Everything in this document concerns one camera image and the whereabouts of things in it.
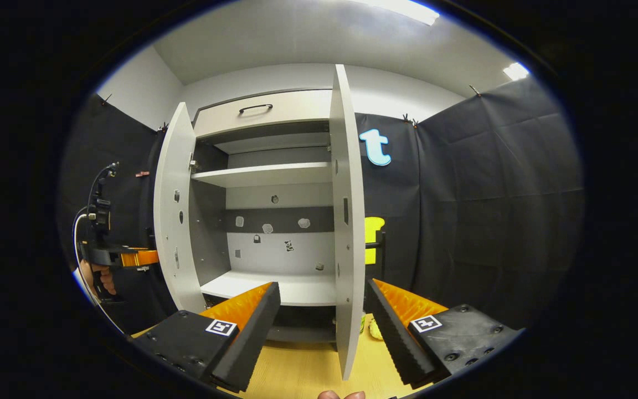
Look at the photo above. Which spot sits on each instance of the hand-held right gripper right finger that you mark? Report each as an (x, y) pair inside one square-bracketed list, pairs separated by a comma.
[(391, 338)]

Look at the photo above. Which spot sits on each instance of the yellow lumpy object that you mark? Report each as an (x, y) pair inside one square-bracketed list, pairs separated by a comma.
[(375, 330)]

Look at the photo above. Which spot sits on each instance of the beige door with camera sticker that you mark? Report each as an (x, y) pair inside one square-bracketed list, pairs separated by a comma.
[(178, 183)]

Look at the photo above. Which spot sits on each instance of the beige double-door shoe cabinet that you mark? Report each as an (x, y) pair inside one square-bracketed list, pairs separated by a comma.
[(274, 260)]

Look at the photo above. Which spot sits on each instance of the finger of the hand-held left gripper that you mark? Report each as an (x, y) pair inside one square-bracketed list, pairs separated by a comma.
[(117, 257)]

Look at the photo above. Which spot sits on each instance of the white cabinet shelf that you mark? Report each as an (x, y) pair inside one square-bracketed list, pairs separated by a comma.
[(274, 143), (297, 288), (263, 174)]

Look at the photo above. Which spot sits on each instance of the small ceiling light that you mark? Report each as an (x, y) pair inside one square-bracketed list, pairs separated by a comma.
[(516, 71)]

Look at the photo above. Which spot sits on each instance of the black backdrop cloth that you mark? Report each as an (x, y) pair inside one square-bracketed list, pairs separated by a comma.
[(490, 210), (130, 210)]

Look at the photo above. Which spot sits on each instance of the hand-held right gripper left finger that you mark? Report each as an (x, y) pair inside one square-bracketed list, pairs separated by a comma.
[(250, 338)]

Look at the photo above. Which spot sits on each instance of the beige door with headphone sticker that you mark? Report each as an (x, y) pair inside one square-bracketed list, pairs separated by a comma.
[(346, 166)]

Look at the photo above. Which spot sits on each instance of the long ceiling light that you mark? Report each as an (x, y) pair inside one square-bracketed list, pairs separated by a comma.
[(402, 8)]

